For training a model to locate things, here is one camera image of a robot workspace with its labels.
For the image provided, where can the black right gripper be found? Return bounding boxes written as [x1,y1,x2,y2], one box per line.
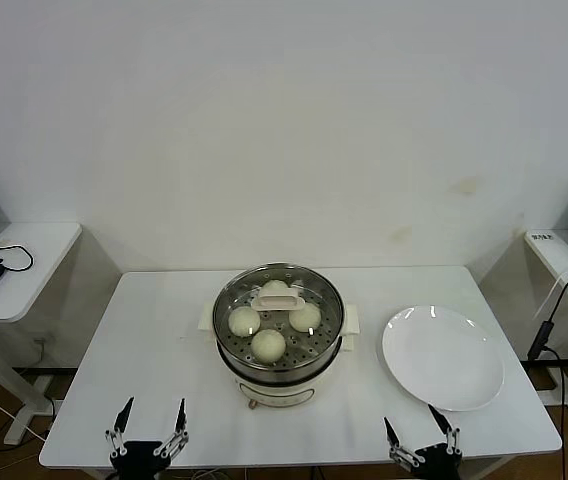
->
[382,403,465,480]

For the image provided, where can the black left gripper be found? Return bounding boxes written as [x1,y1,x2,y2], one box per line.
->
[104,396,191,480]

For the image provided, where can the round glass pot lid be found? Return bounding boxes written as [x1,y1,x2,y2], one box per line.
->
[213,264,344,370]

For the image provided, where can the stainless steel steamer basket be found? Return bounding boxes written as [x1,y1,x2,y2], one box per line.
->
[197,262,362,374]

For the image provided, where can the white round plate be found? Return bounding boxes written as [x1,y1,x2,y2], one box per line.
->
[382,304,507,412]

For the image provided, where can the white electric cooker pot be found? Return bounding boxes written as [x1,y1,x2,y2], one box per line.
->
[199,324,360,412]

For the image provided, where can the white side table with mouse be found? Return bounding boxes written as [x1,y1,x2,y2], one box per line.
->
[0,221,84,446]

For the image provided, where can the white wall power socket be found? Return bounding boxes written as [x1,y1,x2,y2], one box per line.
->
[31,333,56,369]

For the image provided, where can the black cable with adapter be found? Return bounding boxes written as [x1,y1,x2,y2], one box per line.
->
[527,269,568,416]

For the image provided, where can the white flat cable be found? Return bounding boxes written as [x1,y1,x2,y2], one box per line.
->
[534,262,568,319]

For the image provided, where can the thin black mouse cable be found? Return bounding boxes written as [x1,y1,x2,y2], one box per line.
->
[0,243,34,273]

